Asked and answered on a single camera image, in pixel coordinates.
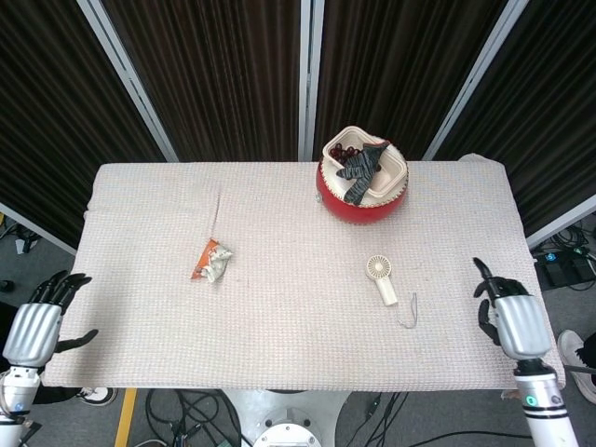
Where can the black pedal box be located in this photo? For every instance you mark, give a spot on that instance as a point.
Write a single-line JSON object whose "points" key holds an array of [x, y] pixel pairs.
{"points": [[559, 270]]}

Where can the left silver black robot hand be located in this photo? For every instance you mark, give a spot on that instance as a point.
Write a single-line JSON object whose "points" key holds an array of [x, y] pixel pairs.
{"points": [[32, 330]]}

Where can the pink waffle-weave tablecloth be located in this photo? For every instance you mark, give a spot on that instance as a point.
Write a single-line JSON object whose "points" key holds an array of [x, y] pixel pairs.
{"points": [[298, 326]]}

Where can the white sneaker with black trim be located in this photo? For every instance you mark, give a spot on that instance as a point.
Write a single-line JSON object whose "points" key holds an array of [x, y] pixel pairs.
{"points": [[98, 395]]}

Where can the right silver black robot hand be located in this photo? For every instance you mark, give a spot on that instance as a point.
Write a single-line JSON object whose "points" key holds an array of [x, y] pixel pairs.
{"points": [[521, 326]]}

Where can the crumpled orange snack wrapper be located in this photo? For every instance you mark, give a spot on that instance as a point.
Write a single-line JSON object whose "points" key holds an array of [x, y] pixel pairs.
{"points": [[209, 261]]}

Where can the white partition frame post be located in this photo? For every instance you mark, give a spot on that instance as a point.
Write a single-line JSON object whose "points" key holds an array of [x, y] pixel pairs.
{"points": [[305, 79], [135, 93], [468, 93]]}

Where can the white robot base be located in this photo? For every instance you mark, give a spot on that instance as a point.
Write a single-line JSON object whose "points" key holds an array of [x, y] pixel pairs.
{"points": [[288, 433]]}

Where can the beige rectangular food container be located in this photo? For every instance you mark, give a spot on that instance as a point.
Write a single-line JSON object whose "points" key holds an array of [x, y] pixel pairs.
{"points": [[388, 184]]}

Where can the grey striped sock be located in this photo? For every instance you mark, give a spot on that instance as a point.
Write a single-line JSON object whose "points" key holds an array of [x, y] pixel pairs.
{"points": [[361, 170]]}

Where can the grey white sneaker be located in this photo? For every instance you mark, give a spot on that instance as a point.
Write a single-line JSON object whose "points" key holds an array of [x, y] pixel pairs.
{"points": [[570, 344]]}

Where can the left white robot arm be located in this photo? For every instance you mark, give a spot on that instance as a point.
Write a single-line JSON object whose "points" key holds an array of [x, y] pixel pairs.
{"points": [[18, 386]]}

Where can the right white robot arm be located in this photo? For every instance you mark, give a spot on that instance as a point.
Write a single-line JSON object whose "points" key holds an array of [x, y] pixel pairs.
{"points": [[545, 410]]}

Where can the red drum with studs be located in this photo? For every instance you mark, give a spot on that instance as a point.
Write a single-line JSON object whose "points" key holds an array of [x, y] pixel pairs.
{"points": [[358, 212]]}

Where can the cream handheld fan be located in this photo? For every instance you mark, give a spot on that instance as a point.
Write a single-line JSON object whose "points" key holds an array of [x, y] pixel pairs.
{"points": [[386, 291]]}

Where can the dark ribbed partition panel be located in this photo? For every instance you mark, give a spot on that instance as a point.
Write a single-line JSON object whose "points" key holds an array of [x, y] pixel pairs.
{"points": [[223, 84], [549, 116], [400, 70], [56, 116]]}

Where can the white partition frame rail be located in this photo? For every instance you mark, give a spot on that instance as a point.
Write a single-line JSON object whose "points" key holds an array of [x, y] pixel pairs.
{"points": [[37, 229], [559, 223]]}

